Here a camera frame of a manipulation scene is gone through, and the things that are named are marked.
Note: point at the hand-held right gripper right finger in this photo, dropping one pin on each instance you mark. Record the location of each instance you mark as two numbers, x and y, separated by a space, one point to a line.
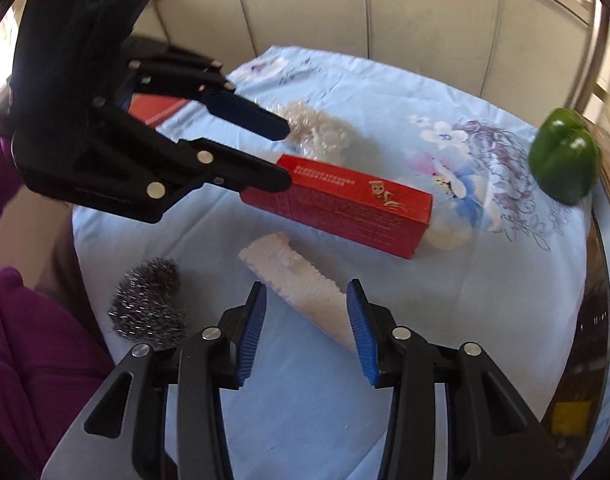
362 330

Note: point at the person's purple clothing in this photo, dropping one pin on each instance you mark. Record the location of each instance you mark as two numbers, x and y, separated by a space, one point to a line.
30 360

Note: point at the red cardboard box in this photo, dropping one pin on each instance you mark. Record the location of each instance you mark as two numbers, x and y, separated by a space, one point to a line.
355 210

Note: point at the grey kitchen counter cabinet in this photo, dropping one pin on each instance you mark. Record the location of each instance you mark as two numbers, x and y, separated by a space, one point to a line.
410 10

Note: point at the light blue floral tablecloth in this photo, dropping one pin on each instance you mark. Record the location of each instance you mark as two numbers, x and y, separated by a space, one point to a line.
435 335

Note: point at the green bell pepper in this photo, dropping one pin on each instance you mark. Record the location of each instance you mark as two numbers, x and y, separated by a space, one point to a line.
565 160

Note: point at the pink plastic bin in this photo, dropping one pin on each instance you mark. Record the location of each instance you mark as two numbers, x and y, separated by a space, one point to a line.
155 107

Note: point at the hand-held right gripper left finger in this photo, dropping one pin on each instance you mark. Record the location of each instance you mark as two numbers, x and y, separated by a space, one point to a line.
252 330

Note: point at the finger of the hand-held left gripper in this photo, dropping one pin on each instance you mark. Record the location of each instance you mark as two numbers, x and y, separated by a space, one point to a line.
255 177
250 115

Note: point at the long white foam net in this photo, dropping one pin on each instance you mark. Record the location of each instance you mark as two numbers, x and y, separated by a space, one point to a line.
295 280

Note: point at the clear crumpled plastic wrap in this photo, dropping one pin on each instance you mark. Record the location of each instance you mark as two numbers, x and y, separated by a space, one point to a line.
320 127

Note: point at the steel wool scrubber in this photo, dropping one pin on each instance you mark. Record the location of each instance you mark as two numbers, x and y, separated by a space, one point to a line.
145 300

